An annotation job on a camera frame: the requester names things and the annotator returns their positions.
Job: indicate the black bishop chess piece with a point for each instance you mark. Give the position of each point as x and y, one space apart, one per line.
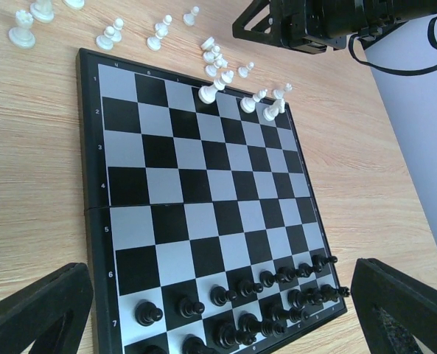
226 336

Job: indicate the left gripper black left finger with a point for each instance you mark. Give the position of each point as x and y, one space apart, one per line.
48 316

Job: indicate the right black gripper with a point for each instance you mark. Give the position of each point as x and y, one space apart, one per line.
313 26

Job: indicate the black pawn lower right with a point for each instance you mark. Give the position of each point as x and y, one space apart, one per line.
287 274

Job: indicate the black pawn rightmost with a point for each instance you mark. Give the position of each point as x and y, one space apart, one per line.
319 261

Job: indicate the white rook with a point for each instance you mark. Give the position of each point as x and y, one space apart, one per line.
279 93

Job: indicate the black pawn front left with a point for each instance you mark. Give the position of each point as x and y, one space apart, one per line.
268 279

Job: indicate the black and white chessboard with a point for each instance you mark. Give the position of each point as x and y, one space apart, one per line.
182 196

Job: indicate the black knight chess piece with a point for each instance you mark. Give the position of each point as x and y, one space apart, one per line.
195 345

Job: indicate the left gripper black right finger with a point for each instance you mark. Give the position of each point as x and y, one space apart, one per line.
395 311

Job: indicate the white pawn extra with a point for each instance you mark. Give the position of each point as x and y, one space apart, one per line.
118 27

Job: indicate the white queen chess piece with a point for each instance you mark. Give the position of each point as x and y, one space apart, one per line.
210 48

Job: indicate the black pawn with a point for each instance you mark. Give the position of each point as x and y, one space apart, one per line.
147 313
287 274
319 261
247 288
305 270
268 279
188 308
219 296

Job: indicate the white chess piece cluster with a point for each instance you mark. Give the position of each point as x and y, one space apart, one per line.
248 104

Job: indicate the black queen chess piece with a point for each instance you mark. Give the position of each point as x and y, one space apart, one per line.
267 328

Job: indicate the white king chess piece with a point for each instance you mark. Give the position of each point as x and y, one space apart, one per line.
207 94

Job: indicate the black chess piece right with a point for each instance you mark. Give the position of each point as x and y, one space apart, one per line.
330 293

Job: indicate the black pawn middle right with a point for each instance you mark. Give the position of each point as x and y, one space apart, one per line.
305 270

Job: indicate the black king chess piece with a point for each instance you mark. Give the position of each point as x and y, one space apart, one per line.
277 313

